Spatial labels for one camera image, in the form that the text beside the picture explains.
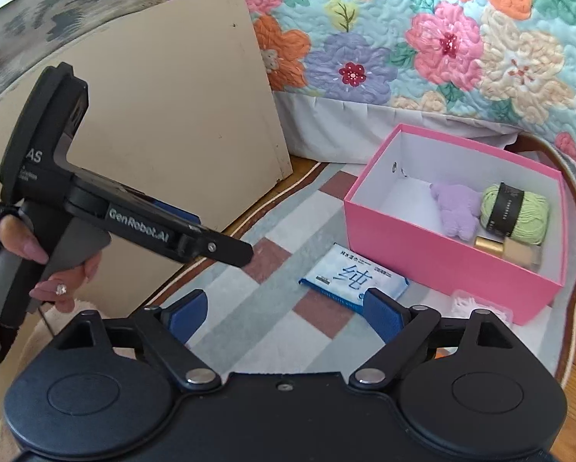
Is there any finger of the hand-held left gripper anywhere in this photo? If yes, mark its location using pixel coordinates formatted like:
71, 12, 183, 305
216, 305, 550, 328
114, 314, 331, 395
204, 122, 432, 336
146, 196, 203, 228
182, 228, 255, 268

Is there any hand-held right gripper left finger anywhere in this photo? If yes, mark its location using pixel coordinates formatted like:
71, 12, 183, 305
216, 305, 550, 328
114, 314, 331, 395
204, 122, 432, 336
42, 289, 221, 390

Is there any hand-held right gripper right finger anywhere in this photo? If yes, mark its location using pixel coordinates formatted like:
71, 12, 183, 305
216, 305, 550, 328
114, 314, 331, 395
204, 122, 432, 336
348, 287, 515, 387

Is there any pink cardboard box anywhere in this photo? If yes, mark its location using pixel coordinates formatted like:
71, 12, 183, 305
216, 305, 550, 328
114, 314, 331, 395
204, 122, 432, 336
343, 124, 569, 326

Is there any blue white wet wipes packet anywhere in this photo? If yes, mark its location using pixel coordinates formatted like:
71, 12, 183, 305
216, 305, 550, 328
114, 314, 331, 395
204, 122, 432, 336
298, 243, 409, 316

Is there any clear floss pick box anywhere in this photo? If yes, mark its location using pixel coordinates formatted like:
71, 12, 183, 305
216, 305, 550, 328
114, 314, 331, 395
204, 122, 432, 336
449, 289, 514, 328

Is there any purple plush toy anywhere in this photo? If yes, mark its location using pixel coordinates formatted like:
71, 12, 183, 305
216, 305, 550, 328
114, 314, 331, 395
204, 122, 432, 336
430, 183, 484, 240

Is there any foundation bottle with gold cap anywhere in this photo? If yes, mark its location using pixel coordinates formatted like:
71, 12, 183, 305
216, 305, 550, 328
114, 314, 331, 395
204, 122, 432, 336
473, 235, 544, 270

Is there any green yarn ball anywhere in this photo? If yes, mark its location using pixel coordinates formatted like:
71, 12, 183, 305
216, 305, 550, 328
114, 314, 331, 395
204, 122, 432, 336
479, 182, 550, 246

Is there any person's left hand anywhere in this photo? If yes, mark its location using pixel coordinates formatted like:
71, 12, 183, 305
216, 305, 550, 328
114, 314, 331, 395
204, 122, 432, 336
0, 202, 102, 315

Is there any checkered cartoon rug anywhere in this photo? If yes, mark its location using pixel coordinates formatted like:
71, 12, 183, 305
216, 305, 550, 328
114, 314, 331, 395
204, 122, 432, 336
144, 132, 576, 390

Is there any beige wooden board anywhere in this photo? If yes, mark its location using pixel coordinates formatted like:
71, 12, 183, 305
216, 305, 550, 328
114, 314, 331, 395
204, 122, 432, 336
0, 0, 293, 309

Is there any cream fluffy blanket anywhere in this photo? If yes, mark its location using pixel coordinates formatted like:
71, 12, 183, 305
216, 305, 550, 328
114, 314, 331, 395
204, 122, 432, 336
0, 296, 139, 448

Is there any floral quilt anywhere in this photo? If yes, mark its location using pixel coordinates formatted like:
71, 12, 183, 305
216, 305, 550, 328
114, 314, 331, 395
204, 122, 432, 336
172, 0, 576, 174

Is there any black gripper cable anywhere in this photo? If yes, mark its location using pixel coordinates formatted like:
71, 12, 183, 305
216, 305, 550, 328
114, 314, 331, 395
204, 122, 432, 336
39, 304, 55, 338

